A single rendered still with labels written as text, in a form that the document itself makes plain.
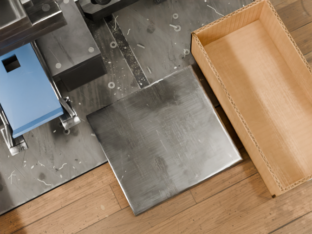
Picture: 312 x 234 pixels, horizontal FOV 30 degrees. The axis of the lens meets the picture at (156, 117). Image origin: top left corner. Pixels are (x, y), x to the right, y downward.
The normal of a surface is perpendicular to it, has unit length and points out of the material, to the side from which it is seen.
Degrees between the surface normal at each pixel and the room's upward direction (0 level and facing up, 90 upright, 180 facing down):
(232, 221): 0
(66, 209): 0
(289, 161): 0
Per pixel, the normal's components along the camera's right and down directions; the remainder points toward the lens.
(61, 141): -0.04, -0.25
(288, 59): -0.89, 0.44
